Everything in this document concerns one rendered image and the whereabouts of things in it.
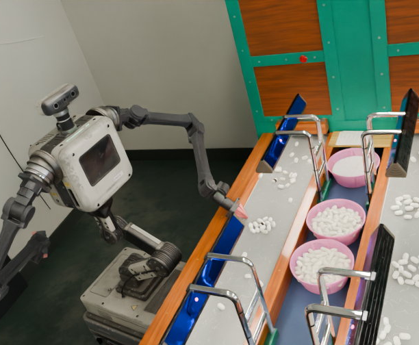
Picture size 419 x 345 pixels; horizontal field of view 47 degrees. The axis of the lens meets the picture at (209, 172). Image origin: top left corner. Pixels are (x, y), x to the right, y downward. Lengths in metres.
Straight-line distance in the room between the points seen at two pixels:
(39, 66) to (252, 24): 1.92
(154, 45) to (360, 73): 1.90
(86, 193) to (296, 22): 1.39
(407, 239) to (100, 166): 1.35
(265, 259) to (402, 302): 0.60
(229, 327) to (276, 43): 1.54
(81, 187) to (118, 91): 2.44
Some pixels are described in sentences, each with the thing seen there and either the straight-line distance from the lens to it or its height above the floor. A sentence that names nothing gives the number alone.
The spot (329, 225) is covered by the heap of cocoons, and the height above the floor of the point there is 0.74.
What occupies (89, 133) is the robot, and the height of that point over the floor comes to 1.44.
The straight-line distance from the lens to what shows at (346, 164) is 2.70.
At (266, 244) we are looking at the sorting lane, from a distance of 2.29.
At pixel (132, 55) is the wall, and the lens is 4.22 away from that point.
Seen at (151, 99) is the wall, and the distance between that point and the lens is 4.34.
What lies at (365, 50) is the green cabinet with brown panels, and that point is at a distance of 2.68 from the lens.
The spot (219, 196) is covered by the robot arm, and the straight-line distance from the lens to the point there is 2.41.
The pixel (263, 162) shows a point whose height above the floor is 1.10.
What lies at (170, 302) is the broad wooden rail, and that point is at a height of 0.77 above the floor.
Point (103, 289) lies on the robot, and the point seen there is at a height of 0.47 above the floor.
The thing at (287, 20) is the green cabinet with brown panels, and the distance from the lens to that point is 2.71.
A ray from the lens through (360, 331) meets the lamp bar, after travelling 1.47.
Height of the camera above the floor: 2.29
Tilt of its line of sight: 33 degrees down
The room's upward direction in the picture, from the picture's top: 18 degrees counter-clockwise
